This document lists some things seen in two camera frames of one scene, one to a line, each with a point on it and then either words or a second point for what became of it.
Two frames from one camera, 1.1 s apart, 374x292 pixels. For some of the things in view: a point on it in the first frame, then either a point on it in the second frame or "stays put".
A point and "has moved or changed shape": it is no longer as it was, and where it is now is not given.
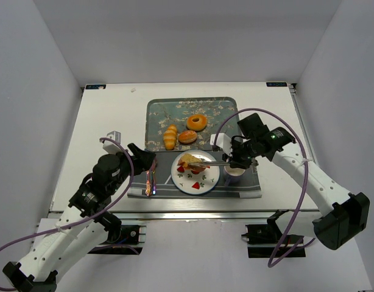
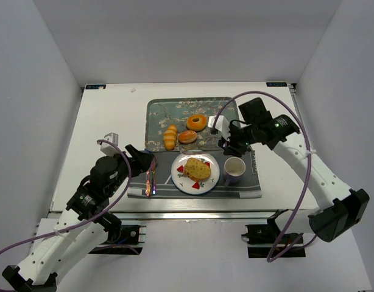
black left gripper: [142, 157] stays put
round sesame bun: [187, 136] stays put
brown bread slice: [186, 160] has moved or changed shape
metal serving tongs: [209, 163] → [203, 148]
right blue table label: [282, 84] stays put
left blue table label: [95, 86] stays put
